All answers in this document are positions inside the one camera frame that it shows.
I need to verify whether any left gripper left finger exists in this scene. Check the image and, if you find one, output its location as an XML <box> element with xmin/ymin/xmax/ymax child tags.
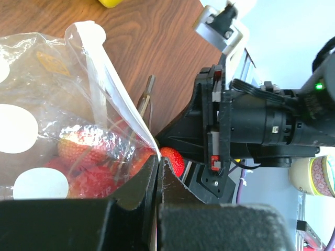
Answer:
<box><xmin>1</xmin><ymin>156</ymin><xmax>159</xmax><ymax>250</ymax></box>

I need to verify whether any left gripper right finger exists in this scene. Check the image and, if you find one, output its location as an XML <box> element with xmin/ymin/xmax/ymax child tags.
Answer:
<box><xmin>157</xmin><ymin>158</ymin><xmax>292</xmax><ymax>250</ymax></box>

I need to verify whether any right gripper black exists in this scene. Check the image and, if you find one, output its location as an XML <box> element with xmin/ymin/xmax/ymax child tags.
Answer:
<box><xmin>156</xmin><ymin>65</ymin><xmax>233</xmax><ymax>204</ymax></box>

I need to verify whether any toy strawberry bunch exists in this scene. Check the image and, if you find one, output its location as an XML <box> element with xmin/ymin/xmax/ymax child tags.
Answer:
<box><xmin>39</xmin><ymin>75</ymin><xmax>185</xmax><ymax>199</ymax></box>

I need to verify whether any polka dot zip bag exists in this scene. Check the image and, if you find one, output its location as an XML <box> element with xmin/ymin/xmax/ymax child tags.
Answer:
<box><xmin>1</xmin><ymin>21</ymin><xmax>159</xmax><ymax>200</ymax></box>

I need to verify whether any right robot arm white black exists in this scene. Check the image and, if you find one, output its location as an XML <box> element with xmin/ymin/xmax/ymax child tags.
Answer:
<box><xmin>157</xmin><ymin>39</ymin><xmax>334</xmax><ymax>204</ymax></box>

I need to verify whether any cream enamel mug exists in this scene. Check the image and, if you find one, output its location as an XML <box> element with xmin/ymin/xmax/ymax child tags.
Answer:
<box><xmin>288</xmin><ymin>155</ymin><xmax>334</xmax><ymax>198</ymax></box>

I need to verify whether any yellow plastic basket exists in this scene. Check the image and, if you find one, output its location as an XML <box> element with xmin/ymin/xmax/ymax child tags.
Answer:
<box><xmin>98</xmin><ymin>0</ymin><xmax>122</xmax><ymax>8</ymax></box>

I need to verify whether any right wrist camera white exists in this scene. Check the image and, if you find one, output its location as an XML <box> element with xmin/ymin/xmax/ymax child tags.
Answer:
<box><xmin>193</xmin><ymin>1</ymin><xmax>256</xmax><ymax>56</ymax></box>

